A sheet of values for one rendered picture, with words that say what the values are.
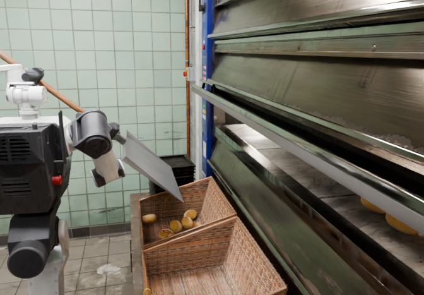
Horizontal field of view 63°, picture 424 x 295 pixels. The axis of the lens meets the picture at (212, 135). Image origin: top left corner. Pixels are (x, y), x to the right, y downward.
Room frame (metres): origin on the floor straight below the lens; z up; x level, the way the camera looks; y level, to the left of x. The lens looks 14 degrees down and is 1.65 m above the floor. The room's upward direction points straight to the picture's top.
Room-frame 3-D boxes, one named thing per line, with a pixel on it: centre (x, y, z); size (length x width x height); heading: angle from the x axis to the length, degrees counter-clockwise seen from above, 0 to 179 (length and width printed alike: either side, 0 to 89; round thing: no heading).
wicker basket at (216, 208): (1.81, 0.17, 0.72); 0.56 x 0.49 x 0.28; 13
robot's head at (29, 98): (1.21, 0.64, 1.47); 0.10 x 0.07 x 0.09; 99
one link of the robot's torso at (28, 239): (1.12, 0.62, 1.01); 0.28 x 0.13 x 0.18; 13
